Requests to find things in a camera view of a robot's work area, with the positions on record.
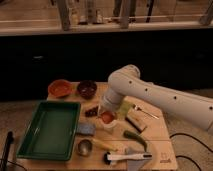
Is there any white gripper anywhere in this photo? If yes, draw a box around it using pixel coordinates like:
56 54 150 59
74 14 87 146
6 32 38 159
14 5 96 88
99 89 124 114

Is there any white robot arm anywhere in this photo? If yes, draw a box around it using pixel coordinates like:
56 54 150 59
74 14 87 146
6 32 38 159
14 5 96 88
100 65 213 135

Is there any white paper cup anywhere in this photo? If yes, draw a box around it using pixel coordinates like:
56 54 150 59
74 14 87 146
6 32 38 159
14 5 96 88
99 113 117 131

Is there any light green cloth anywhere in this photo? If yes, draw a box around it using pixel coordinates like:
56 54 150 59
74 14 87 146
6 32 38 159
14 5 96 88
117 100 133 120

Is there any dark grapes bunch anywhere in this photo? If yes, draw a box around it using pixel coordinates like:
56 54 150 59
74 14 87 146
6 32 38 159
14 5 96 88
85 107 98 117

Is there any silver fork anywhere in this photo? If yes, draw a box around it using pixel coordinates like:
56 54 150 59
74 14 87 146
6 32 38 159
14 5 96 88
133 104 159 119

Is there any dark brown bowl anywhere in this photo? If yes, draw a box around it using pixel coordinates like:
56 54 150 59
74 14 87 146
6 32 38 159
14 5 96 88
77 80 97 99

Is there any wooden block brush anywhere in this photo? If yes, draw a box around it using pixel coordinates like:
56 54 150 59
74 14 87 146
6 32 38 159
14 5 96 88
125 115 147 133

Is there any green chili pepper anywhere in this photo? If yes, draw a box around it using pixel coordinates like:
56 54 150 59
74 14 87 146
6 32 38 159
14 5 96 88
123 130 147 151

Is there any blue grey sponge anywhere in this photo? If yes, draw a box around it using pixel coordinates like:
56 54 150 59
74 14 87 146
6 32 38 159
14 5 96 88
77 123 96 136

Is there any orange bowl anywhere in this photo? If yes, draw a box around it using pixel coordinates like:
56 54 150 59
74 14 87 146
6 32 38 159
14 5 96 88
48 79 72 98

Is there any green plastic tray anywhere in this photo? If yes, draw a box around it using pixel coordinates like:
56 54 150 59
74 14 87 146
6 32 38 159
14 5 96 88
16 101 81 161

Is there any black stand left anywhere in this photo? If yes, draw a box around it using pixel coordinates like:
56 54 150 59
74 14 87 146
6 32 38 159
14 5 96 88
0 131 14 171

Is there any metal measuring cup wooden handle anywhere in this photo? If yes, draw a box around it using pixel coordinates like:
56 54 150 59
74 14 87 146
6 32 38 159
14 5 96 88
77 138 117 157

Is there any white handled brush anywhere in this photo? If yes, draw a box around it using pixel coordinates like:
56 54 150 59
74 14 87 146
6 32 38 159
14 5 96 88
103 152 152 164

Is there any black cable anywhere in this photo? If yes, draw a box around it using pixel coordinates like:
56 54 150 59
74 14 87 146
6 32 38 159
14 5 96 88
169 132 213 171

